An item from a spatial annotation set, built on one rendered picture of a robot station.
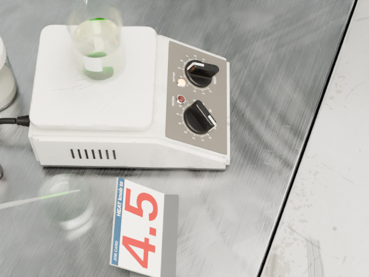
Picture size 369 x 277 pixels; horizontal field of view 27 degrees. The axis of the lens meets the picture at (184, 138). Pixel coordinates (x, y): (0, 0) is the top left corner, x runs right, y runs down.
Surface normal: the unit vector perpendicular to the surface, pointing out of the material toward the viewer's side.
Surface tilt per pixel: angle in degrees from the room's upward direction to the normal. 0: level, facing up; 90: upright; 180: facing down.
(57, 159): 90
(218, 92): 30
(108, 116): 0
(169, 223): 0
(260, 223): 0
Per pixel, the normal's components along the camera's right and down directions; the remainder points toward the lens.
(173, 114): 0.50, -0.40
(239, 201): 0.00, -0.48
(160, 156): -0.02, 0.88
